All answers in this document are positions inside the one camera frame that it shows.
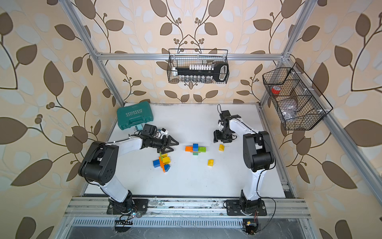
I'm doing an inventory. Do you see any red object in basket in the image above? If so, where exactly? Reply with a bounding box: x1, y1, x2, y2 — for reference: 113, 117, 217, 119
271, 85, 282, 95

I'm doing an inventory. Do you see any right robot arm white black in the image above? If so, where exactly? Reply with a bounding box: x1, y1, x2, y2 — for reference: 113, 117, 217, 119
213, 110, 276, 211

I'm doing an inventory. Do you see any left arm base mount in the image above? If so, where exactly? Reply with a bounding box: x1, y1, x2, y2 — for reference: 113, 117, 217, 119
106, 198, 149, 218

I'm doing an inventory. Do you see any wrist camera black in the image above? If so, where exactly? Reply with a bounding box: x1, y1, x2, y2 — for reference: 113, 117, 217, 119
219, 110, 231, 121
140, 124, 157, 137

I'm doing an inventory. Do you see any side wall wire basket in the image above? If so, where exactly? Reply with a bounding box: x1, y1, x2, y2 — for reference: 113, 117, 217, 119
262, 63, 333, 130

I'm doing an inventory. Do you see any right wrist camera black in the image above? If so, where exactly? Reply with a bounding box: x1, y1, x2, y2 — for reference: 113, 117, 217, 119
219, 110, 231, 121

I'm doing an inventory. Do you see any back wall wire basket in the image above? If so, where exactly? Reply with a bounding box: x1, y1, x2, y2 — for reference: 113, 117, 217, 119
167, 48, 230, 84

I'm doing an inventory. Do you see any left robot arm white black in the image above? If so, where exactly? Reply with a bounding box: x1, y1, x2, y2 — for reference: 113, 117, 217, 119
78, 135, 179, 205

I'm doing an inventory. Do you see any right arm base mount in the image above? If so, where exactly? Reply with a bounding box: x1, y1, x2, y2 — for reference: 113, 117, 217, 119
223, 200, 267, 217

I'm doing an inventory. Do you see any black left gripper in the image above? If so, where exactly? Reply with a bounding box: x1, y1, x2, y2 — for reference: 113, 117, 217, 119
148, 135, 179, 153

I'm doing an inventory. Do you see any orange lego plate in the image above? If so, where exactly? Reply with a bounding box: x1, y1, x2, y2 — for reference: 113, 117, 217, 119
185, 146, 194, 152

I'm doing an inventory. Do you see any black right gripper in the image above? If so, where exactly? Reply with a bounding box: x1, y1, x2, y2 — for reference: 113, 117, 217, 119
214, 128, 233, 142

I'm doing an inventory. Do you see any orange lego brick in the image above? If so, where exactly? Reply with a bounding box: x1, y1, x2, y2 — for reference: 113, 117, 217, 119
159, 157, 166, 173

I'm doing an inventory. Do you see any small blue lego brick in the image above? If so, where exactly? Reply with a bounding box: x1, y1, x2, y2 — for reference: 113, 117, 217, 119
153, 159, 161, 168

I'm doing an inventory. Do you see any clear plastic bag in basket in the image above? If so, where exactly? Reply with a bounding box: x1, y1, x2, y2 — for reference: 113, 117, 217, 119
279, 99, 297, 120

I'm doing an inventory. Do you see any green plastic tool case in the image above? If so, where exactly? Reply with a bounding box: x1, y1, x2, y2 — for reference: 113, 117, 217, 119
117, 101, 154, 130

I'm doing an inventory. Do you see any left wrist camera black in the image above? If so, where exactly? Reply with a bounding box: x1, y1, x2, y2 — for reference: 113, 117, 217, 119
140, 124, 157, 137

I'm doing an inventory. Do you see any black white tool in basket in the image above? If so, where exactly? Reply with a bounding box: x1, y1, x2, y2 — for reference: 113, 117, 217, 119
172, 62, 229, 83

